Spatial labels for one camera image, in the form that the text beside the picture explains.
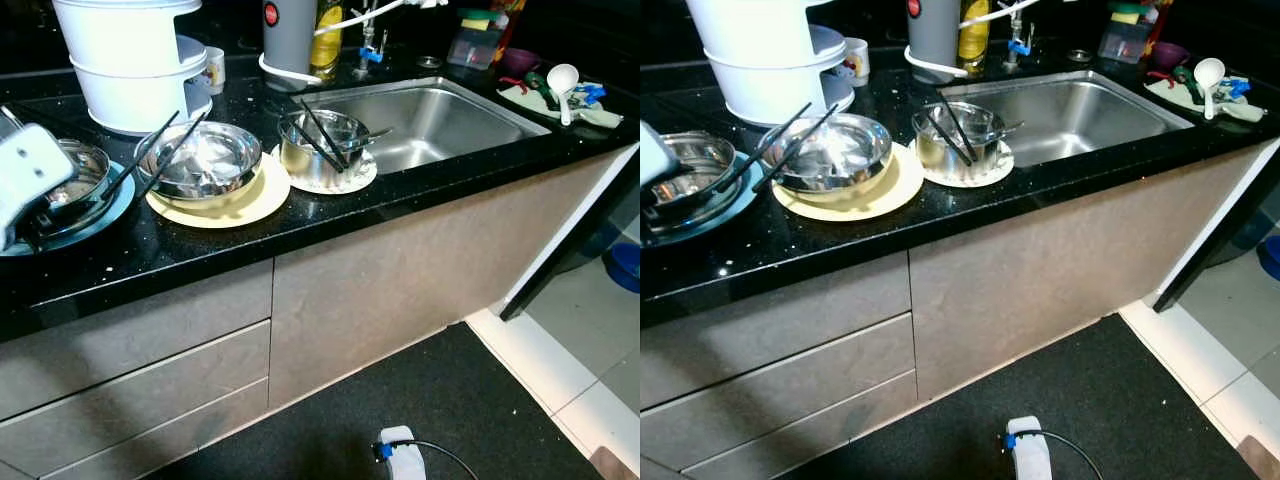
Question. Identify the pale yellow plate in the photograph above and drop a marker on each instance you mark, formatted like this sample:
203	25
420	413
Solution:
895	195
260	205

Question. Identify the large steel bowl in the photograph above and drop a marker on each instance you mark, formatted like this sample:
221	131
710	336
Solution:
200	165
830	160

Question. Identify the blue floor bowl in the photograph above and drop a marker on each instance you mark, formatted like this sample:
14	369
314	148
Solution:
625	265
1272	255

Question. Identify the floral paper plate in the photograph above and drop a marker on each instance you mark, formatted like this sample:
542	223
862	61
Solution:
360	180
995	172

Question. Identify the small steel pot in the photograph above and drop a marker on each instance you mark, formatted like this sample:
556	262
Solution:
945	150
310	160

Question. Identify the stainless steel sink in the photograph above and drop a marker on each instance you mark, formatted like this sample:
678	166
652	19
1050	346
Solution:
440	120
1090	115

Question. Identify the steel spoon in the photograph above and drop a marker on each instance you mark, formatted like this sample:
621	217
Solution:
375	134
1008	127

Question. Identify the grey cabinet drawer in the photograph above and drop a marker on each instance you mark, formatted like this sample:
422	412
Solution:
130	340
820	440
770	330
770	390
130	400
200	440

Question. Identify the pale green cloth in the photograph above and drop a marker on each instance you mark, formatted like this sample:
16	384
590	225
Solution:
1245	110
600	115

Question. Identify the yellow dish soap bottle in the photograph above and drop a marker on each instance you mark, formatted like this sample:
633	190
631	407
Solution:
325	40
972	35

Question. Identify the black floor mat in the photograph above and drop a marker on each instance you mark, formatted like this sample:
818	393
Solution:
1050	400
420	400

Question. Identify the red pump bottle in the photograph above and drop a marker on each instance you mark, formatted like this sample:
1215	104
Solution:
510	20
1160	15

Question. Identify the white printed mug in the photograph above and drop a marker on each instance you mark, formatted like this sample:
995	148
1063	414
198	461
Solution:
215	70
858	60

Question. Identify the steel steamer pot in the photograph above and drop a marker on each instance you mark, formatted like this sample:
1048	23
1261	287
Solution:
85	175
715	160

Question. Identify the clear plastic sponge holder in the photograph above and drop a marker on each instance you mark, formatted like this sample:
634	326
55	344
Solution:
1125	40
475	48

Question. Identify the black freestanding appliance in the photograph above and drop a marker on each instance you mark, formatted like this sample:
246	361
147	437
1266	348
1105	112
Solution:
1230	220
600	220

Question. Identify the grey water filter canister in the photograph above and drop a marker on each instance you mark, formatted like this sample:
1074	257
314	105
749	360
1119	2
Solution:
290	35
932	30

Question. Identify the yellow green sponge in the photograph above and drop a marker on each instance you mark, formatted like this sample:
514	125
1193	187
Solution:
478	17
1128	12

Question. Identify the round steel countertop cap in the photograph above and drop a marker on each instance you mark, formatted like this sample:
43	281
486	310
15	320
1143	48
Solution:
429	62
1078	55

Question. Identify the white rice paddle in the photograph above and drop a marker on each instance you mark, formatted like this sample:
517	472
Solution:
562	82
1208	75

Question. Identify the black chopstick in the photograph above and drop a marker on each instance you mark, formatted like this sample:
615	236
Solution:
313	143
325	134
763	147
797	148
960	127
140	156
176	154
946	136

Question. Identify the blue plate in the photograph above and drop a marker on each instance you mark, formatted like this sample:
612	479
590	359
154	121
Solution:
110	215
740	205

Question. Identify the white tiered storage rack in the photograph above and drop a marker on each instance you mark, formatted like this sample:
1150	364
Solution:
760	60
130	60

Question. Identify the grey sink cabinet front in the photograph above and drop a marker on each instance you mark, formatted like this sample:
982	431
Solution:
400	270
1040	260

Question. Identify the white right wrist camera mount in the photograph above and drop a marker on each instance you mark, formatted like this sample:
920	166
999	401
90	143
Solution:
403	455
1030	450

